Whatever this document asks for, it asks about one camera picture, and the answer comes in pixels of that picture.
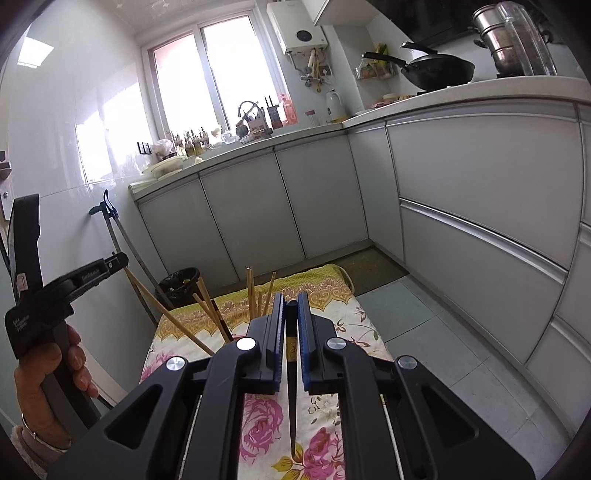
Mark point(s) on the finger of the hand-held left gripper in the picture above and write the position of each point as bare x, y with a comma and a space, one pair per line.
113, 262

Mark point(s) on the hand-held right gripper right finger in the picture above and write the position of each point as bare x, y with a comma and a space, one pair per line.
303, 341

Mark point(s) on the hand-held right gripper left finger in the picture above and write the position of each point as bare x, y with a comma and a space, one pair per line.
279, 341

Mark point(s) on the black chopstick with gold band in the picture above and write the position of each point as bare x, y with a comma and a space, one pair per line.
292, 415

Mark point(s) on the dark brown wooden chopstick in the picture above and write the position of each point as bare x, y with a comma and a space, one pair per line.
205, 290

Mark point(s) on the person's left forearm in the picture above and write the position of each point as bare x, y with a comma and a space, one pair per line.
37, 454

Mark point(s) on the person's left hand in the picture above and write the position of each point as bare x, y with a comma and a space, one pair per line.
32, 392

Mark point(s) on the black trash bin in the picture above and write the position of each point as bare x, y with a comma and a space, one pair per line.
178, 286

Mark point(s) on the floral printed cloth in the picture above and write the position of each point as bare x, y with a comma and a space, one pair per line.
268, 415

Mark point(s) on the brown floor mat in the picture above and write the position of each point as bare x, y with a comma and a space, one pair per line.
374, 270

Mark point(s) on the cream bowl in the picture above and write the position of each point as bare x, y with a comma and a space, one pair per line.
164, 168

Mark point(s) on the white cabinet with doors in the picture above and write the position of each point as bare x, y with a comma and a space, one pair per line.
240, 207

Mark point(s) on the row of small bottles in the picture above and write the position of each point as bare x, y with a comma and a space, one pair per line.
189, 145

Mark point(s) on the kitchen window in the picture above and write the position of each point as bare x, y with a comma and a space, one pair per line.
184, 83

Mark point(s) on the chrome sink faucet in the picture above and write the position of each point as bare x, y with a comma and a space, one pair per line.
239, 110

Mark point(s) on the knife block with knives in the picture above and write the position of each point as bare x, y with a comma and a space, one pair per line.
275, 117

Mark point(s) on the clear jar with red lid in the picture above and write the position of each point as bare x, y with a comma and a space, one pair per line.
311, 119

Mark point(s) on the square ceiling light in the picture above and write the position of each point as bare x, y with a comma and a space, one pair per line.
34, 51

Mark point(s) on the orange detergent bottle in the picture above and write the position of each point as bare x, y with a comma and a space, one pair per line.
288, 113

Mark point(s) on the white electric kettle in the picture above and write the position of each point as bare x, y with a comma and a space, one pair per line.
334, 106

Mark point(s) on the white cabinet with drawers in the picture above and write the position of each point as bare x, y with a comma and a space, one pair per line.
485, 175

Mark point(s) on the white countertop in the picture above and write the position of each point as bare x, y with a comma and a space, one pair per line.
461, 92

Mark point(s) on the white water heater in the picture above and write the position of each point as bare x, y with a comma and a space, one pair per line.
295, 27

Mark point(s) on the black wok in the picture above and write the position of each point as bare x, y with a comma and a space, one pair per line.
438, 71

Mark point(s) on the black range hood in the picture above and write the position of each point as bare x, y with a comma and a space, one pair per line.
438, 18

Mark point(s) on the stainless steel steamer pot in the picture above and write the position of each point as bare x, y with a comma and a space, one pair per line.
491, 41

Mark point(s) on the dark wall clip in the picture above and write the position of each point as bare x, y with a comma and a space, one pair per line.
107, 205

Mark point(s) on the black wall rack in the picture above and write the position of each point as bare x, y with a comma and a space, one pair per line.
144, 147

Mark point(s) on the wall spice rack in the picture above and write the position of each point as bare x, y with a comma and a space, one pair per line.
369, 71

